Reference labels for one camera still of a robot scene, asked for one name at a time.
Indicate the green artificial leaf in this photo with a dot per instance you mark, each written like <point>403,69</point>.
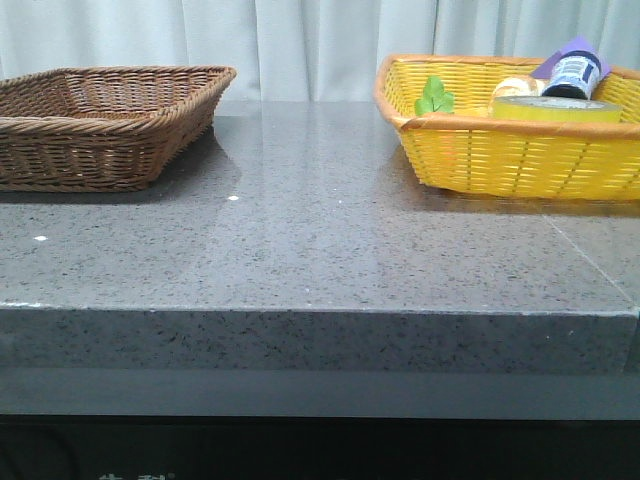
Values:
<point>434,98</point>

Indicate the purple block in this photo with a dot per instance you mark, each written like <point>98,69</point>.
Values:
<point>543,71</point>

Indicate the white curtain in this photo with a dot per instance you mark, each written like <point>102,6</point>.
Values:
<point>302,50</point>

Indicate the yellow plastic woven basket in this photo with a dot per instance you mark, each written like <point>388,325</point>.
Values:
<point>468,153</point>

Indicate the blue white labelled bottle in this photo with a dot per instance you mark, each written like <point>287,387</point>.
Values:
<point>575,75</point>

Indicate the yellow tape roll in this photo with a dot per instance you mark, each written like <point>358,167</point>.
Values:
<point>556,109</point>

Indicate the bread roll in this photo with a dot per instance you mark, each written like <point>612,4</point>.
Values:
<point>519,85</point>

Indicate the brown wicker basket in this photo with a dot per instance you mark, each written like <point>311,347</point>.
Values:
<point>103,129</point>

